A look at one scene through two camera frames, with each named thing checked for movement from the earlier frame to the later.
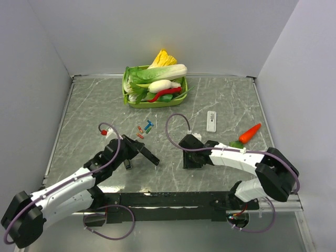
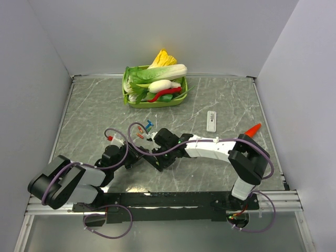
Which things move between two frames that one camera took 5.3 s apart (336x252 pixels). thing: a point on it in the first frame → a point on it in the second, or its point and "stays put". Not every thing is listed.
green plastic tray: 147,104 stays put
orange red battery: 140,136 stays put
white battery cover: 211,121 stays put
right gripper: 187,164 → 163,162
